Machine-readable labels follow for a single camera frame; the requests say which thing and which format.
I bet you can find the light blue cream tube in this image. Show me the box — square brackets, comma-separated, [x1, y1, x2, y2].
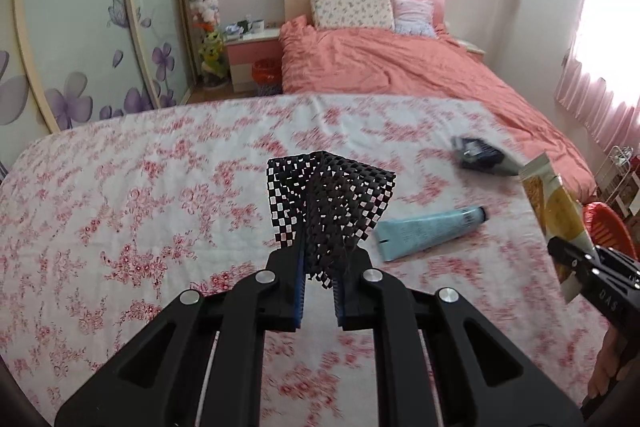
[374, 206, 488, 262]

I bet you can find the right hand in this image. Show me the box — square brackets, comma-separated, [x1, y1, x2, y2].
[587, 325, 639, 399]

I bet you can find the black mesh mat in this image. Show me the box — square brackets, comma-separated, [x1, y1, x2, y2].
[267, 150, 396, 288]

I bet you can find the salmon pink duvet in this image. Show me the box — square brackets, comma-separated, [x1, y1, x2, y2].
[279, 16, 597, 202]

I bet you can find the far pink nightstand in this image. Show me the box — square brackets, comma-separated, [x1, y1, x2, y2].
[454, 38, 486, 63]

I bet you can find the red plastic mesh basket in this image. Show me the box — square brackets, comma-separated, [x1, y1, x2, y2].
[582, 202, 636, 257]

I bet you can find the floral white pillow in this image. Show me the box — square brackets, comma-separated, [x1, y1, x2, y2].
[310, 0, 395, 30]

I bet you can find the striped pink pillow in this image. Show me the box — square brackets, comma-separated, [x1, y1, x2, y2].
[392, 0, 437, 39]

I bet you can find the flower print sliding wardrobe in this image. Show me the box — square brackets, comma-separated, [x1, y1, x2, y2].
[1, 0, 193, 170]

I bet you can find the pink window curtain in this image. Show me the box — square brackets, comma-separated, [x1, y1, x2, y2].
[555, 0, 639, 152]

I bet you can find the small red bin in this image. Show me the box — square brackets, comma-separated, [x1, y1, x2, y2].
[252, 58, 282, 96]

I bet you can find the hanging plush toy organizer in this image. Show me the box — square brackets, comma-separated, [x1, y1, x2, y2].
[186, 0, 229, 90]

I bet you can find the yellow snack wrapper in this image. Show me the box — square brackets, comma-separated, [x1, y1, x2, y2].
[517, 154, 597, 306]

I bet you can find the black small pouch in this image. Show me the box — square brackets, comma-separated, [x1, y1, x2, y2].
[451, 136, 522, 176]

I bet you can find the white wire rack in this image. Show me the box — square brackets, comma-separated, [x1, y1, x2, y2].
[594, 145, 639, 220]

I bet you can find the pink white nightstand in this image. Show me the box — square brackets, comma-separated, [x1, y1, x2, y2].
[224, 28, 282, 94]

